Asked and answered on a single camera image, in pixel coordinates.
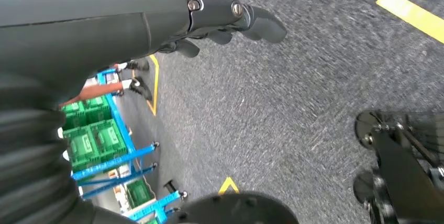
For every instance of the blue metal shelf rack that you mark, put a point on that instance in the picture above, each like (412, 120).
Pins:
(121, 125)
(156, 205)

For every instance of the yellow floor tape square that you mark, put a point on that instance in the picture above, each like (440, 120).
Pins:
(156, 87)
(228, 187)
(409, 9)

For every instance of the black round disc base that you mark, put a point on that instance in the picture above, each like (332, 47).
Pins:
(236, 210)

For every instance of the green plastic crate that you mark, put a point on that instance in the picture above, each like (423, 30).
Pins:
(109, 137)
(81, 146)
(138, 191)
(99, 106)
(74, 111)

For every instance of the person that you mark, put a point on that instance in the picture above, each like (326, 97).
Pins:
(97, 90)

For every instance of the black caster frame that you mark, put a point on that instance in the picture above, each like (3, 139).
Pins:
(399, 174)

